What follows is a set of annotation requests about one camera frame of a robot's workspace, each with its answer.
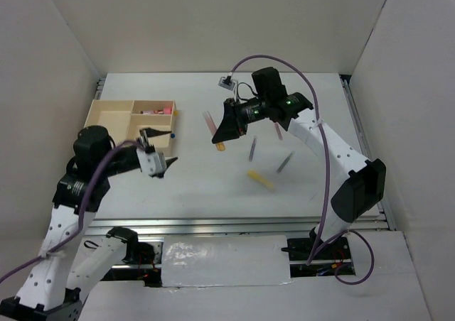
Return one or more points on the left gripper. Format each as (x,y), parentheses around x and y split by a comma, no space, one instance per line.
(147,132)

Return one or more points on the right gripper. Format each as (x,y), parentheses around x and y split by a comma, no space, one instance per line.
(232,126)

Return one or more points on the pink orange highlighter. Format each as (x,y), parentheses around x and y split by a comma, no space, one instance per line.
(212,127)

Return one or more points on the purple pen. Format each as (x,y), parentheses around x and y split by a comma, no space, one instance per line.
(252,149)

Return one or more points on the pink capped marker bottle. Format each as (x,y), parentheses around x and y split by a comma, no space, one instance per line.
(164,111)

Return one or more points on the yellow highlighter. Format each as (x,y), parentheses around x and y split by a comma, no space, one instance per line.
(255,176)

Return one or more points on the grey green pen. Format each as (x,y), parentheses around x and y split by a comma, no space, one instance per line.
(285,162)

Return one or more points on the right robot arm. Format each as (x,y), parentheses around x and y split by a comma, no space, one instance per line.
(356,183)

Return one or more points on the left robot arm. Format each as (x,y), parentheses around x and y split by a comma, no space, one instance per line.
(55,289)

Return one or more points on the wooden organizer tray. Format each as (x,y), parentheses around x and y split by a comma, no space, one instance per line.
(123,120)

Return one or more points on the pink pen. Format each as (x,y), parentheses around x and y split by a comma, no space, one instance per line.
(278,130)

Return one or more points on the white cover plate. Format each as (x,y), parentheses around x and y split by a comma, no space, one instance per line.
(201,262)

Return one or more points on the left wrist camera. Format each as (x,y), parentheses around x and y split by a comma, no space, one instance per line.
(150,163)

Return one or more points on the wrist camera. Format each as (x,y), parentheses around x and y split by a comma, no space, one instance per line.
(150,163)
(227,83)

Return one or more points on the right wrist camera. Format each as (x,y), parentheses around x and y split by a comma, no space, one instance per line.
(227,83)

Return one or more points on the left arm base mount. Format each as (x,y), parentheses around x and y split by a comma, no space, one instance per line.
(141,262)

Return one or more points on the aluminium rail frame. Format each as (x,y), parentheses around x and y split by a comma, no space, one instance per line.
(207,191)

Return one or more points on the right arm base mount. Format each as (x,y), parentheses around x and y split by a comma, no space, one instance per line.
(335,255)

